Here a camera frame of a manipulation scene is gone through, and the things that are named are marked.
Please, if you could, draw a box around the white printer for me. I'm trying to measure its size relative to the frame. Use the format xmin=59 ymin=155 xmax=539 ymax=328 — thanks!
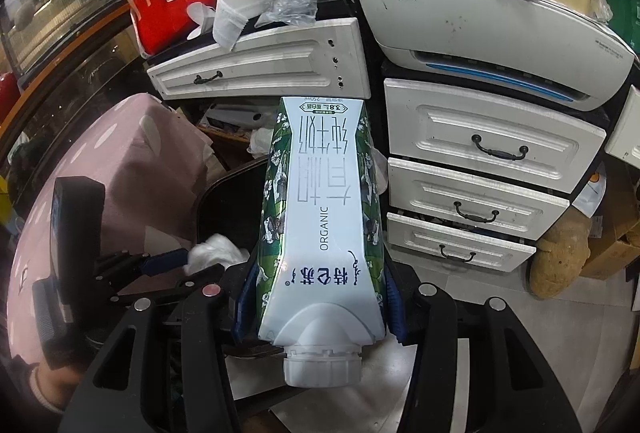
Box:
xmin=355 ymin=0 xmax=636 ymax=114

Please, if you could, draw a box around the white drawer black handle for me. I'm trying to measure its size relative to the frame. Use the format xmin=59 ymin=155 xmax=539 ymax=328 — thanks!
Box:
xmin=382 ymin=78 xmax=608 ymax=194
xmin=387 ymin=157 xmax=571 ymax=246
xmin=386 ymin=212 xmax=537 ymax=274

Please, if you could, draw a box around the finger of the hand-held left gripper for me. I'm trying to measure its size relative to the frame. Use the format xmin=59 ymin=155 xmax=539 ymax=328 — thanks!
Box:
xmin=111 ymin=264 xmax=230 ymax=309
xmin=95 ymin=248 xmax=192 ymax=288

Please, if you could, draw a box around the plastic wrapped bundle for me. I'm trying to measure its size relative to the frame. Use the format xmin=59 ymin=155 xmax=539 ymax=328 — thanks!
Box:
xmin=247 ymin=125 xmax=277 ymax=160

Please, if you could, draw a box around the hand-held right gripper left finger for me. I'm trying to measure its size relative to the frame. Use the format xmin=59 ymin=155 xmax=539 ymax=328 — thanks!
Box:
xmin=57 ymin=262 xmax=264 ymax=433

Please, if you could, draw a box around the dark brown waste bin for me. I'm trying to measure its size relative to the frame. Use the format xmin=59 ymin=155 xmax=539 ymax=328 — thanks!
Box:
xmin=194 ymin=157 xmax=286 ymax=359

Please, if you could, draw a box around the pink polka dot tablecloth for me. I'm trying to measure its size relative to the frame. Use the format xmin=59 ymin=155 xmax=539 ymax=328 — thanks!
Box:
xmin=7 ymin=93 xmax=216 ymax=364

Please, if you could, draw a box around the curved wooden counter rail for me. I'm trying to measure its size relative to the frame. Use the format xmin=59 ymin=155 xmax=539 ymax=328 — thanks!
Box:
xmin=0 ymin=0 xmax=136 ymax=124

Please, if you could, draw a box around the white paper cup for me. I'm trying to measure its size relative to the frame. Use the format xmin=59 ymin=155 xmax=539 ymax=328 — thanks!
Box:
xmin=187 ymin=3 xmax=218 ymax=36

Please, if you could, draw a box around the white tissue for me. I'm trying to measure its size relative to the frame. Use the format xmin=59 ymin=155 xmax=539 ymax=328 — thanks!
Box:
xmin=182 ymin=233 xmax=251 ymax=275

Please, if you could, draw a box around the brown sack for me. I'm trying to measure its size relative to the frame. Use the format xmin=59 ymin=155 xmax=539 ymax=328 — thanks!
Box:
xmin=529 ymin=213 xmax=593 ymax=299

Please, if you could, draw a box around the red bag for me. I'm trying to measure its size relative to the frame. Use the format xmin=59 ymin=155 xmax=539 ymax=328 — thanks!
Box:
xmin=131 ymin=0 xmax=218 ymax=56

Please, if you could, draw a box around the green white milk carton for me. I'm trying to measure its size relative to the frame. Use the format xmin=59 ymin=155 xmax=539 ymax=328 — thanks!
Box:
xmin=254 ymin=95 xmax=387 ymax=389

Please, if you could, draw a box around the cardboard box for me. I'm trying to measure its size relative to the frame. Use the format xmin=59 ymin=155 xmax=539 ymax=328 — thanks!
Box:
xmin=580 ymin=193 xmax=640 ymax=281

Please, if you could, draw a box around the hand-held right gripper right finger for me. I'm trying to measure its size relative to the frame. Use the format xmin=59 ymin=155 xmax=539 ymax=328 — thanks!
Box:
xmin=382 ymin=274 xmax=583 ymax=433

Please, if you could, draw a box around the person's left forearm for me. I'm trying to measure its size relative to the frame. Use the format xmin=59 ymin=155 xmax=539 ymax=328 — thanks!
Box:
xmin=0 ymin=350 xmax=76 ymax=419

